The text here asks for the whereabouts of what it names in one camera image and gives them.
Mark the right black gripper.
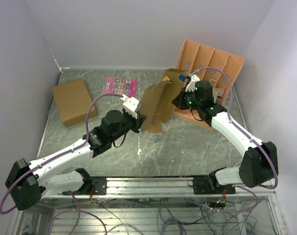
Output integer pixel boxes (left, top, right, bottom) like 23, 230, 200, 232
172, 87, 202, 111

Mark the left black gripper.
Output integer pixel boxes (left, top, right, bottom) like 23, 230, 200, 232
110, 110, 147, 142

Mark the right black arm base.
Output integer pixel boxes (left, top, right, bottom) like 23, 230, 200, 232
187, 176, 236, 195

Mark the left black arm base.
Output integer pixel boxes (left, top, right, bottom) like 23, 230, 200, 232
91, 177, 107, 195

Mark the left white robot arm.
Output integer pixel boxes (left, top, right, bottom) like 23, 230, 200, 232
5, 110, 147, 211

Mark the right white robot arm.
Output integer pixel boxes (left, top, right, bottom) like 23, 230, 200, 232
172, 81, 278, 194

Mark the white card box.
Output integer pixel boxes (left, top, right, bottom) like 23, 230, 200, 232
213, 88, 225, 99

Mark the closed brown cardboard box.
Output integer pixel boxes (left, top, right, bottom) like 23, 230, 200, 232
52, 78, 92, 127

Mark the blue block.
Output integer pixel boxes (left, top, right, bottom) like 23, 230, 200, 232
179, 75, 186, 82

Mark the pink sticker sheet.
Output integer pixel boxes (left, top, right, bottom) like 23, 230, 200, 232
102, 77, 138, 97

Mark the orange plastic file organizer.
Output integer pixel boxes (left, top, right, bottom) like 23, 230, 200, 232
172, 39, 245, 130

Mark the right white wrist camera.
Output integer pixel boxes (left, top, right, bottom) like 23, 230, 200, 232
185, 74, 200, 92

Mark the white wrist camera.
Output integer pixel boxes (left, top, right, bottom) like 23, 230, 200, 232
121, 94, 141, 119
185, 74, 200, 92

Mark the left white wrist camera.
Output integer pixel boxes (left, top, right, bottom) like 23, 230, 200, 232
121, 94, 141, 119

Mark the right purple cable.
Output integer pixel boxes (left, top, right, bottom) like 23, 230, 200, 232
189, 67, 279, 189

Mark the purple cable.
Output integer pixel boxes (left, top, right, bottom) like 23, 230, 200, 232
189, 67, 279, 189
0, 94, 126, 215

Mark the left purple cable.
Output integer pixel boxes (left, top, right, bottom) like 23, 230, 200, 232
0, 94, 126, 215

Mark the aluminium mounting rail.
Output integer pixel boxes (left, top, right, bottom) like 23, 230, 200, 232
57, 176, 273, 196

